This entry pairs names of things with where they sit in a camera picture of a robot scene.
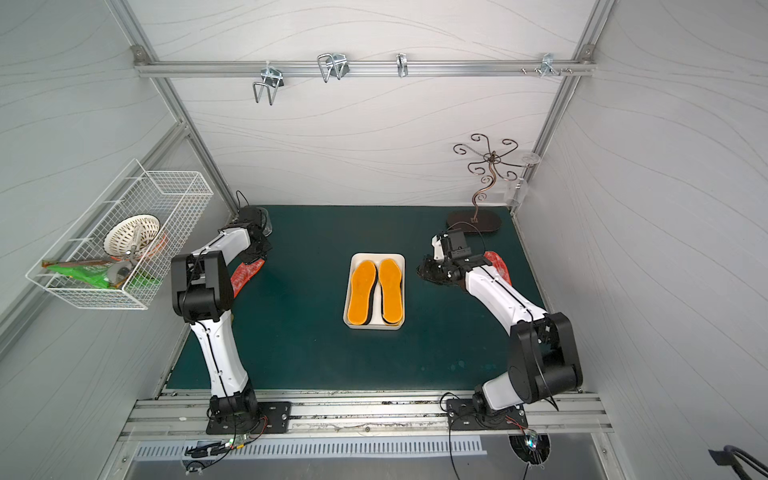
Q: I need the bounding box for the red insole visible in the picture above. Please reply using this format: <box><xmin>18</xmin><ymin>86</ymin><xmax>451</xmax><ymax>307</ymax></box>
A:
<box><xmin>231</xmin><ymin>259</ymin><xmax>265</xmax><ymax>297</ymax></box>
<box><xmin>484</xmin><ymin>251</ymin><xmax>512</xmax><ymax>285</ymax></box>

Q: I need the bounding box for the orange insole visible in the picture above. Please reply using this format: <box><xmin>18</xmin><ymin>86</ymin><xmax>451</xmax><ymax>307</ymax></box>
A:
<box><xmin>379</xmin><ymin>259</ymin><xmax>404</xmax><ymax>325</ymax></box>
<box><xmin>347</xmin><ymin>260</ymin><xmax>377</xmax><ymax>326</ymax></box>

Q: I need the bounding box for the white storage box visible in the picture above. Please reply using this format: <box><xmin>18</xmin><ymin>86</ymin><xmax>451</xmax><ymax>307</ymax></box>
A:
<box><xmin>343</xmin><ymin>253</ymin><xmax>406</xmax><ymax>331</ymax></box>

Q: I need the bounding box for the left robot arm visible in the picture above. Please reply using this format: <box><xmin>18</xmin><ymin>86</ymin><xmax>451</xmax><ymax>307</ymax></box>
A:
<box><xmin>171</xmin><ymin>205</ymin><xmax>272</xmax><ymax>422</ymax></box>

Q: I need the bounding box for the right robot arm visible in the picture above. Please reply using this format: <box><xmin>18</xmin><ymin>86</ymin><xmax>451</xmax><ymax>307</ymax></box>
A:
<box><xmin>417</xmin><ymin>230</ymin><xmax>583</xmax><ymax>413</ymax></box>

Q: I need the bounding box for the dark metal jewelry stand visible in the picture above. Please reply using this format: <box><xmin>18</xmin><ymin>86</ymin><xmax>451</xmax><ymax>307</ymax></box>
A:
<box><xmin>446</xmin><ymin>133</ymin><xmax>524</xmax><ymax>234</ymax></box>

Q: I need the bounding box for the green table mat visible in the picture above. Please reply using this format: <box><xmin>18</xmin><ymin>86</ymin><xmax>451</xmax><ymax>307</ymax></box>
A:
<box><xmin>165</xmin><ymin>205</ymin><xmax>578</xmax><ymax>392</ymax></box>

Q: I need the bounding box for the white plastic strainer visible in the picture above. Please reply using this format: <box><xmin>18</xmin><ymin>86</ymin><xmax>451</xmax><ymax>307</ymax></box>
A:
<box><xmin>103</xmin><ymin>214</ymin><xmax>161</xmax><ymax>259</ymax></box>

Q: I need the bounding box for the left metal hook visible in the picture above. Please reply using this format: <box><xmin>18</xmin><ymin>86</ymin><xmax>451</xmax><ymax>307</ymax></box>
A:
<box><xmin>252</xmin><ymin>62</ymin><xmax>285</xmax><ymax>106</ymax></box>

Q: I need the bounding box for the green plastic toy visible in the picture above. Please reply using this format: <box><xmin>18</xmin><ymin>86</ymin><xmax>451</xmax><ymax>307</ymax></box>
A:
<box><xmin>41</xmin><ymin>260</ymin><xmax>162</xmax><ymax>289</ymax></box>

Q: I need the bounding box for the middle metal hook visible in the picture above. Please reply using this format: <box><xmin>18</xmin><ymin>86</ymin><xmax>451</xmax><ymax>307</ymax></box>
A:
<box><xmin>317</xmin><ymin>53</ymin><xmax>350</xmax><ymax>83</ymax></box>

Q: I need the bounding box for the small metal hook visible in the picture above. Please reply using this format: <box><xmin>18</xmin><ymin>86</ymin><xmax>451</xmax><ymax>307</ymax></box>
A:
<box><xmin>396</xmin><ymin>53</ymin><xmax>408</xmax><ymax>78</ymax></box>

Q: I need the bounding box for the black object bottom right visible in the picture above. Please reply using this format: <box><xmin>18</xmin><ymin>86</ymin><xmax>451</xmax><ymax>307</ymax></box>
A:
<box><xmin>709</xmin><ymin>445</ymin><xmax>768</xmax><ymax>480</ymax></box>

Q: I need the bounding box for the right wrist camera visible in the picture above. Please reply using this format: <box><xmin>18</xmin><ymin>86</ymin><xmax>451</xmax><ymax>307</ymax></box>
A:
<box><xmin>431</xmin><ymin>234</ymin><xmax>445</xmax><ymax>263</ymax></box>

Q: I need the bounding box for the white wire basket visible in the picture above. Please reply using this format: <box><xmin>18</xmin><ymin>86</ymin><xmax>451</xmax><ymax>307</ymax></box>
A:
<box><xmin>26</xmin><ymin>159</ymin><xmax>213</xmax><ymax>310</ymax></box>

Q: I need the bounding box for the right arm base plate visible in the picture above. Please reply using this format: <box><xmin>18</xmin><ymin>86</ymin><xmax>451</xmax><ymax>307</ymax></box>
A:
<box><xmin>439</xmin><ymin>396</ymin><xmax>528</xmax><ymax>432</ymax></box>

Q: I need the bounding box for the horizontal aluminium rail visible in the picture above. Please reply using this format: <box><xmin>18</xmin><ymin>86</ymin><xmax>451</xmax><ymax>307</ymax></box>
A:
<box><xmin>134</xmin><ymin>47</ymin><xmax>597</xmax><ymax>79</ymax></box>

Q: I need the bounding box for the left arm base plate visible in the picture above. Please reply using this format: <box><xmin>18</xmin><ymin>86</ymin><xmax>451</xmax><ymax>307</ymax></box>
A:
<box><xmin>205</xmin><ymin>399</ymin><xmax>292</xmax><ymax>436</ymax></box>

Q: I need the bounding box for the right metal bracket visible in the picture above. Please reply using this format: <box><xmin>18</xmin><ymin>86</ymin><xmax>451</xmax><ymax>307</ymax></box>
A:
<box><xmin>520</xmin><ymin>53</ymin><xmax>573</xmax><ymax>78</ymax></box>

